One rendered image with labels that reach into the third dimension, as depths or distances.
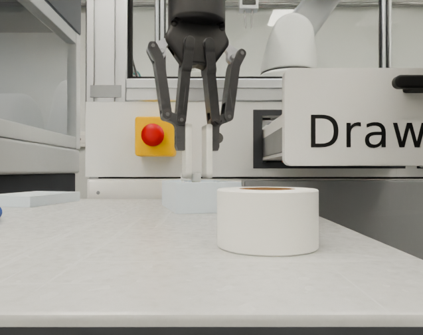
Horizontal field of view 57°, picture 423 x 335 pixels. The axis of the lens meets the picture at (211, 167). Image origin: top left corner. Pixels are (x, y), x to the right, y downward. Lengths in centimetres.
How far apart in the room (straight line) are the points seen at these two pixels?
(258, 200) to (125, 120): 55
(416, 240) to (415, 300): 67
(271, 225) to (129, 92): 57
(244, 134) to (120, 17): 33
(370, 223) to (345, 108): 39
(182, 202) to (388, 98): 27
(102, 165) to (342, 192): 46
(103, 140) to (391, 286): 65
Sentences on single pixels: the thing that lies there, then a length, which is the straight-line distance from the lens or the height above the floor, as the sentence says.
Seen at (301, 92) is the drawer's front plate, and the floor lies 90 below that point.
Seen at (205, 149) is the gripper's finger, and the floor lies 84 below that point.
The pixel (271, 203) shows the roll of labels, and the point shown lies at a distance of 24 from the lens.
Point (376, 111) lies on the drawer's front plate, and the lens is 48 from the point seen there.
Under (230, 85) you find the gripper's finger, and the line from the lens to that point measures 52.
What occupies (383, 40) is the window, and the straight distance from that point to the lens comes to 87.
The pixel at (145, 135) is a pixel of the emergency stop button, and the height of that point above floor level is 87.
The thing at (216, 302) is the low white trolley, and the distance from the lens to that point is 16.
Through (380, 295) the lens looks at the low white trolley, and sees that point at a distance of 19.
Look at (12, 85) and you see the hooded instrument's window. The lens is 132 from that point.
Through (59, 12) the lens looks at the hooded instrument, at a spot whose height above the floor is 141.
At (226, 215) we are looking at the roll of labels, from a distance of 25.
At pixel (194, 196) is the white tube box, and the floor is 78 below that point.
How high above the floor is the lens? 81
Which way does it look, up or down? level
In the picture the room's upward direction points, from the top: straight up
